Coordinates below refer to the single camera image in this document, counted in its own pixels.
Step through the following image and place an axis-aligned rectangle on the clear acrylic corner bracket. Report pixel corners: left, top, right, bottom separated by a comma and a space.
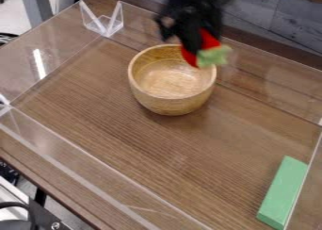
79, 0, 125, 38

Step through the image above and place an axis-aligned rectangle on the red felt strawberry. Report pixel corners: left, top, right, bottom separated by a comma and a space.
182, 28, 233, 68

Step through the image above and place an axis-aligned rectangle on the light wooden bowl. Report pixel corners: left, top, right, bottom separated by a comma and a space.
128, 44, 217, 116

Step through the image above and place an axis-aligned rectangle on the clear acrylic enclosure wall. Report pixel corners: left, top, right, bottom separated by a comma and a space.
0, 0, 322, 230

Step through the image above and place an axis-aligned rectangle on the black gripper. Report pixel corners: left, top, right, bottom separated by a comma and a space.
154, 0, 232, 52

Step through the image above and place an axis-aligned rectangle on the green rectangular block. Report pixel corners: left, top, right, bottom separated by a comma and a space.
257, 156, 309, 230

